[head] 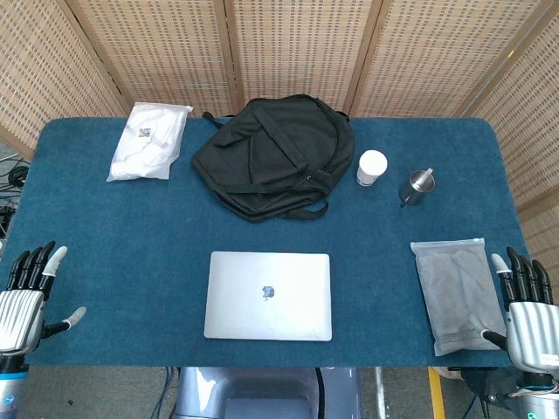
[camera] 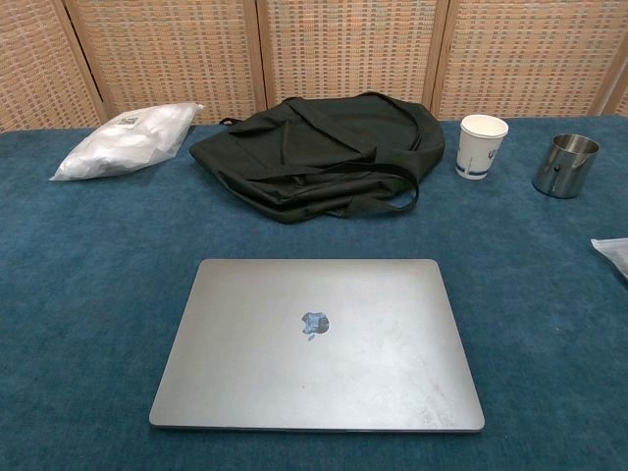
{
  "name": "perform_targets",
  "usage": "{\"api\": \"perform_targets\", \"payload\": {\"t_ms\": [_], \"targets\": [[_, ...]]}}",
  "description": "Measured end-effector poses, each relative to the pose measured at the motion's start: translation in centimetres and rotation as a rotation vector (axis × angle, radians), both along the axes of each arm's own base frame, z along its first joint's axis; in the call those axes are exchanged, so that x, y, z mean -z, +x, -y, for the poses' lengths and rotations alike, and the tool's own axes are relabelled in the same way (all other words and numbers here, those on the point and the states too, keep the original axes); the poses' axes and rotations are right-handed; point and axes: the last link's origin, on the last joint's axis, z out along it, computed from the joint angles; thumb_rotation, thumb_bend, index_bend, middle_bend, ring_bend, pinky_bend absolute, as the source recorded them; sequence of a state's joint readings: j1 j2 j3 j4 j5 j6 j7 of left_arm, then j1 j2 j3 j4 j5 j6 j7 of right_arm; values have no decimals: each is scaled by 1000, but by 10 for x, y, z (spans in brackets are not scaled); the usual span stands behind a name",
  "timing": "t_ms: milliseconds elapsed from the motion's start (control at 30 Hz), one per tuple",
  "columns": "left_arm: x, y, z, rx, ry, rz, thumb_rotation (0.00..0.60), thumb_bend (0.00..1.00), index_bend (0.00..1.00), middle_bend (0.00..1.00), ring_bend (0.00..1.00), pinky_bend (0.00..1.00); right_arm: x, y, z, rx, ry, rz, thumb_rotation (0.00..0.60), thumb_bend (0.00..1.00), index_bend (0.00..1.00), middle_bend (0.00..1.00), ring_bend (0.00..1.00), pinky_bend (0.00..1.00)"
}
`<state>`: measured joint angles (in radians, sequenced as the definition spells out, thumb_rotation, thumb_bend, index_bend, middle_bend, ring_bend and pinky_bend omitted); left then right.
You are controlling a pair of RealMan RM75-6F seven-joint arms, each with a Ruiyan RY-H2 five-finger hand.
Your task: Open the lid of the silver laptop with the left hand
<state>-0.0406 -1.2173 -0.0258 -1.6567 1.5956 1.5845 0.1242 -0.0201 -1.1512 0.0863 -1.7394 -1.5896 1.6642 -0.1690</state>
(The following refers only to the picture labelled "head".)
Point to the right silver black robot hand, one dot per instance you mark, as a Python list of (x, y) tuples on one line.
[(533, 331)]

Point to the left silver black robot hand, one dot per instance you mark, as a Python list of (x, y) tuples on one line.
[(19, 314)]

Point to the silver laptop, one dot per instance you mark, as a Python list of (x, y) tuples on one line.
[(266, 305)]

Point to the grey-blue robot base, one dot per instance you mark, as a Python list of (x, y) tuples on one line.
[(262, 393)]

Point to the grey clothing in zip bag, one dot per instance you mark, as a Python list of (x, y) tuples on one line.
[(458, 297)]

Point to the yellow floor tape strip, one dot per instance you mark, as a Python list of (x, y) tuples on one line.
[(436, 393)]

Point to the blue felt table cover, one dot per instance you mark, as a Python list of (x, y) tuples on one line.
[(131, 244)]

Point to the stainless steel cup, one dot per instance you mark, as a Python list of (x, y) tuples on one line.
[(412, 194)]

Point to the silver utensil in steel cup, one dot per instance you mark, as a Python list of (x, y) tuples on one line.
[(426, 174)]

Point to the white clothing in plastic bag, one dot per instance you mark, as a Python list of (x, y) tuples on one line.
[(148, 144)]

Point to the white paper cup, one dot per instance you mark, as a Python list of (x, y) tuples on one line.
[(371, 168)]

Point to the black backpack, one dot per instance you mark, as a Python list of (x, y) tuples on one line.
[(275, 153)]

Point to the woven bamboo folding screen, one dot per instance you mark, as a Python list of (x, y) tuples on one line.
[(297, 52)]

